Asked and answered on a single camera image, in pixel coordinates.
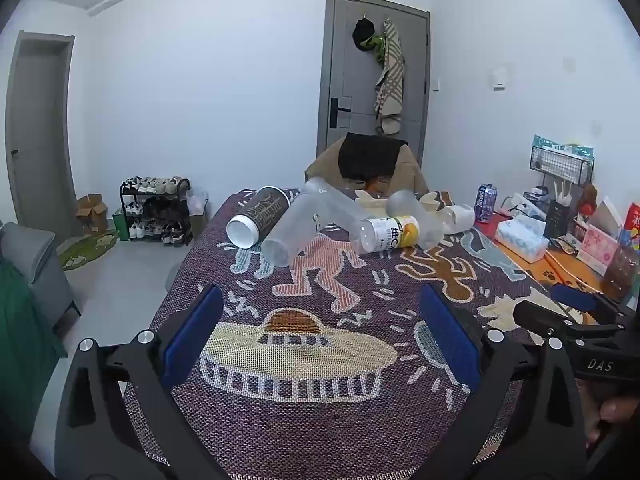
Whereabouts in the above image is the blue white tissue pack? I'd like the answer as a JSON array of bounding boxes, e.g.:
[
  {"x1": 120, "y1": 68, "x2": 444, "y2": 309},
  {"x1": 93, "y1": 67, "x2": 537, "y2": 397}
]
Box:
[{"x1": 495, "y1": 216, "x2": 550, "y2": 264}]

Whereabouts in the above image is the green floor rug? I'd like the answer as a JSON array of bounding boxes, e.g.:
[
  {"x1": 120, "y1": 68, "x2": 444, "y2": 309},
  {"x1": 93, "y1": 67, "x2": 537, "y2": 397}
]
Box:
[{"x1": 57, "y1": 229, "x2": 119, "y2": 272}]

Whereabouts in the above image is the dark translucent bag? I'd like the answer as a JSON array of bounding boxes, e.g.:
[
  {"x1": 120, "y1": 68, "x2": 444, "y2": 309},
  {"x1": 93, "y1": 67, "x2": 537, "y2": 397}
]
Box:
[{"x1": 602, "y1": 242, "x2": 640, "y2": 302}]

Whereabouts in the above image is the black door handle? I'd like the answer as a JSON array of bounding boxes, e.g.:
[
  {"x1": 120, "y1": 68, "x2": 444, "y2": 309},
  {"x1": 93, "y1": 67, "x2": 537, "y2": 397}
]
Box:
[{"x1": 328, "y1": 97, "x2": 351, "y2": 129}]

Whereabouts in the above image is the white wall box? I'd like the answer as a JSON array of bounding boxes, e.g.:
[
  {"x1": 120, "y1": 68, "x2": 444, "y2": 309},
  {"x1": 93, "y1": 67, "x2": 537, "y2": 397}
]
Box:
[{"x1": 490, "y1": 64, "x2": 515, "y2": 91}]

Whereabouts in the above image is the cardboard box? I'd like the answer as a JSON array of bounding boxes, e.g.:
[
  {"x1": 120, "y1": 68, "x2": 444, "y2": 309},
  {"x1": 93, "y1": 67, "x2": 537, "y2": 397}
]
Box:
[{"x1": 76, "y1": 193, "x2": 109, "y2": 235}]

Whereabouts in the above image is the brown chair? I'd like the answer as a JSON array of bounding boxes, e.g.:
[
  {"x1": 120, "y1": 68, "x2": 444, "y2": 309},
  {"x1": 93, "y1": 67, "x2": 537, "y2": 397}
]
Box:
[{"x1": 305, "y1": 134, "x2": 431, "y2": 197}]

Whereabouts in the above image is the grey door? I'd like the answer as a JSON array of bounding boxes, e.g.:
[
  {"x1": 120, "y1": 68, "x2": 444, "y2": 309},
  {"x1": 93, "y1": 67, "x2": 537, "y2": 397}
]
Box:
[
  {"x1": 5, "y1": 30, "x2": 76, "y2": 242},
  {"x1": 316, "y1": 0, "x2": 432, "y2": 167}
]

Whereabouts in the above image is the person's right hand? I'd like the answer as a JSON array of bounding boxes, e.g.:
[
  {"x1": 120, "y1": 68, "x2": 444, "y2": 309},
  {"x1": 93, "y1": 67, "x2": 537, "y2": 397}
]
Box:
[{"x1": 577, "y1": 379, "x2": 640, "y2": 446}]

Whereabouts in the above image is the green bag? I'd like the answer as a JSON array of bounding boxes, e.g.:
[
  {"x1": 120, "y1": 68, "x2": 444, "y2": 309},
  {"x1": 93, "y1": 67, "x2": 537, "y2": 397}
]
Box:
[{"x1": 112, "y1": 208, "x2": 132, "y2": 242}]

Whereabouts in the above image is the green cloth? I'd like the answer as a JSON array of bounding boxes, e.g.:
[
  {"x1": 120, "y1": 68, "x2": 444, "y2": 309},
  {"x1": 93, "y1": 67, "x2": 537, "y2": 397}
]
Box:
[{"x1": 0, "y1": 257, "x2": 69, "y2": 443}]

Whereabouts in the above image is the yellow label plastic bottle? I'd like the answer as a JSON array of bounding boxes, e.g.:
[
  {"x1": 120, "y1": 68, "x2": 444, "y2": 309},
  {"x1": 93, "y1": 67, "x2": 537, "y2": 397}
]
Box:
[{"x1": 359, "y1": 215, "x2": 422, "y2": 254}]

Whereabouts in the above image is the printed blanket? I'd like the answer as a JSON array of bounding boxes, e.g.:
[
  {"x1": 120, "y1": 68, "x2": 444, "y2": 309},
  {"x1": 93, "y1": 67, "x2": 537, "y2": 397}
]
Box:
[{"x1": 122, "y1": 187, "x2": 581, "y2": 480}]

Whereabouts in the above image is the blue drink can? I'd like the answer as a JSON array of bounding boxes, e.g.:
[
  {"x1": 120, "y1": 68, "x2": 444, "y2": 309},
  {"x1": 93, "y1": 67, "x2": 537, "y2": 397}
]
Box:
[{"x1": 474, "y1": 183, "x2": 498, "y2": 224}]

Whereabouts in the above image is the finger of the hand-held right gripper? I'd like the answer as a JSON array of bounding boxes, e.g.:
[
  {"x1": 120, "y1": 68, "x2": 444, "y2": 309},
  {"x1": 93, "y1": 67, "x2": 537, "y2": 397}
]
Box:
[
  {"x1": 549, "y1": 282, "x2": 637, "y2": 319},
  {"x1": 512, "y1": 299, "x2": 627, "y2": 347}
]

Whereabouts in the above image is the pink box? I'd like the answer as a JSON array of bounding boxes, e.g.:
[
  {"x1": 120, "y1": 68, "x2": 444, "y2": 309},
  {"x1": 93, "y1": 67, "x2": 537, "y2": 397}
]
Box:
[{"x1": 582, "y1": 224, "x2": 621, "y2": 267}]

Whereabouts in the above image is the tall frosted plastic cup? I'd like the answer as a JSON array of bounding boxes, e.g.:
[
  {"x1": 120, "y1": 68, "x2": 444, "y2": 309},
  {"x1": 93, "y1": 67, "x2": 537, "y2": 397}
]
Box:
[{"x1": 261, "y1": 191, "x2": 326, "y2": 267}]

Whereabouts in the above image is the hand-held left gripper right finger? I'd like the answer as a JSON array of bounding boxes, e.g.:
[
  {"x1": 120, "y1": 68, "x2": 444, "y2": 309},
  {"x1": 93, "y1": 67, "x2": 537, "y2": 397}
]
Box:
[{"x1": 418, "y1": 282, "x2": 590, "y2": 480}]

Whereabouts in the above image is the black utensil box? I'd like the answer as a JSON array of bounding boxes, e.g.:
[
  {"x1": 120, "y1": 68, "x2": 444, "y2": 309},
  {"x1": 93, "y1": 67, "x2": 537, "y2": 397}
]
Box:
[{"x1": 544, "y1": 182, "x2": 577, "y2": 239}]

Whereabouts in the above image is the black hat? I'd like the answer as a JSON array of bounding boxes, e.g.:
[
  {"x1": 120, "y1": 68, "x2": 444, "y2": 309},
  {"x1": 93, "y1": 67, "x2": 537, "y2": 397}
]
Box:
[{"x1": 352, "y1": 17, "x2": 376, "y2": 52}]

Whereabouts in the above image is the black wire basket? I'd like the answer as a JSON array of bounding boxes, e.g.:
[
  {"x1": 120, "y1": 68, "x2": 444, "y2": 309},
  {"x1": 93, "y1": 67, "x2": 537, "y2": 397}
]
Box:
[{"x1": 529, "y1": 144, "x2": 595, "y2": 187}]

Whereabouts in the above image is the red packet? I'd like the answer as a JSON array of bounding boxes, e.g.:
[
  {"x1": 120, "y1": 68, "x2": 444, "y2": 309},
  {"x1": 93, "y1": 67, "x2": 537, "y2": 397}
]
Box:
[{"x1": 625, "y1": 202, "x2": 640, "y2": 247}]

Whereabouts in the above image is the white power strip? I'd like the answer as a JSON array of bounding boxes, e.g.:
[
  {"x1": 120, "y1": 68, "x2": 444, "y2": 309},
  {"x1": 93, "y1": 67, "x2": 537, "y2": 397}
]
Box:
[{"x1": 500, "y1": 192, "x2": 537, "y2": 217}]

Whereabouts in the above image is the black shoe rack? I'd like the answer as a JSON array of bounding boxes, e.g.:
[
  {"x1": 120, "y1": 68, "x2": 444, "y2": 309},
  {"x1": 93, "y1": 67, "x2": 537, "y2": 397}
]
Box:
[{"x1": 119, "y1": 176, "x2": 194, "y2": 247}]

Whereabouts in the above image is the white plastic bag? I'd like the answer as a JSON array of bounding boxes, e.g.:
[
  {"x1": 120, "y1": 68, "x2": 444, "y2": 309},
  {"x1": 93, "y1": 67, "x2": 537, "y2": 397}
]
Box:
[{"x1": 187, "y1": 186, "x2": 210, "y2": 214}]

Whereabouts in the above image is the grey sofa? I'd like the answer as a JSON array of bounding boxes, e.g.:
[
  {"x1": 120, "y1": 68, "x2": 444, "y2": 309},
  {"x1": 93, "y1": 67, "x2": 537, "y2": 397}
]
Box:
[{"x1": 0, "y1": 221, "x2": 82, "y2": 337}]

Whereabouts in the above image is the black cloth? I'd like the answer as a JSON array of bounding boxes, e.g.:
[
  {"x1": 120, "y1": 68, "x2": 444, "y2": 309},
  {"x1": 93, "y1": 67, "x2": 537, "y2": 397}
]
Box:
[{"x1": 337, "y1": 132, "x2": 407, "y2": 182}]

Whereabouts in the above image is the plaid scarf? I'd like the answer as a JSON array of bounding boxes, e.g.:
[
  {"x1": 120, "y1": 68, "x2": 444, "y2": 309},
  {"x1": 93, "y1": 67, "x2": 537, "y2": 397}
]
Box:
[{"x1": 375, "y1": 19, "x2": 404, "y2": 136}]

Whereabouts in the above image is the dark patterned paper cup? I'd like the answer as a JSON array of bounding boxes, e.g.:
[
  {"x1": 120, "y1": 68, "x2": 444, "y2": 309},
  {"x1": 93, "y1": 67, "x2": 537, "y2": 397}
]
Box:
[{"x1": 226, "y1": 186, "x2": 292, "y2": 249}]

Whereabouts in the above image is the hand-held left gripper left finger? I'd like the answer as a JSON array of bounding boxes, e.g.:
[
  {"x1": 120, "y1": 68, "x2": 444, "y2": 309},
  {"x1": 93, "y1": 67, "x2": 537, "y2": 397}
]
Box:
[{"x1": 54, "y1": 282, "x2": 226, "y2": 480}]

